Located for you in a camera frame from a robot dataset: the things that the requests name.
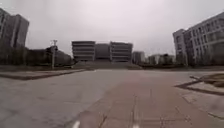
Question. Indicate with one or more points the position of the wide stone stairs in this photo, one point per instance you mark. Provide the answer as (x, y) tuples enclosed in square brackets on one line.
[(106, 65)]

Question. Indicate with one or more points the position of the twin-block grey building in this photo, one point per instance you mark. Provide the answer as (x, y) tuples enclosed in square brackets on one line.
[(101, 51)]

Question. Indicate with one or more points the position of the grey paved plaza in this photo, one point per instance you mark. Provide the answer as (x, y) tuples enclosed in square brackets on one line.
[(110, 96)]

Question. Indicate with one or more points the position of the group of distant buildings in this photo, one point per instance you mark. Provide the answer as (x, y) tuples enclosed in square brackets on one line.
[(153, 58)]

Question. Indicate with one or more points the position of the lamp pole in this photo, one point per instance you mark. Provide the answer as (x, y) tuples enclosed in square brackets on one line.
[(53, 55)]

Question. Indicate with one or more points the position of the robot's own part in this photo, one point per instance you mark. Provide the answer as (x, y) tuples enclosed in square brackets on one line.
[(76, 124), (135, 126)]

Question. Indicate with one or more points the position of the low dark building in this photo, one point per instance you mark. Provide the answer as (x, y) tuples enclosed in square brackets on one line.
[(40, 56)]

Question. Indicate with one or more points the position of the pale many-windowed building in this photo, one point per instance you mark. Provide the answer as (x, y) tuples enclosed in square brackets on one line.
[(203, 41)]

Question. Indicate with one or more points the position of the raised kerbed bed with grass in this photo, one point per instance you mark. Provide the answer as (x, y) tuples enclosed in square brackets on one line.
[(208, 83)]

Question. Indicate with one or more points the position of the tall grey building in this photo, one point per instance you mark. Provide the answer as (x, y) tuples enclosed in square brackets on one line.
[(13, 33)]

